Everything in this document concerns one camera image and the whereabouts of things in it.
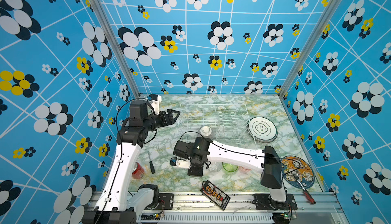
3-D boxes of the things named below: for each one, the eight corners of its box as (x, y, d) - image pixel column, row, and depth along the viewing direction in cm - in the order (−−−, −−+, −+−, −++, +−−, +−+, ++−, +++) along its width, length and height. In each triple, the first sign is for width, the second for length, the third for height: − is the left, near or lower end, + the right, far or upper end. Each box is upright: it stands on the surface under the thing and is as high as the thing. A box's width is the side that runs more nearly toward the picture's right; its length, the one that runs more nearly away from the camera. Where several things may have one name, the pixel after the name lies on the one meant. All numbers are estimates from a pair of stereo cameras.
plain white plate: (249, 143, 96) (251, 140, 93) (244, 119, 107) (245, 116, 104) (278, 143, 96) (280, 140, 93) (269, 119, 107) (271, 116, 104)
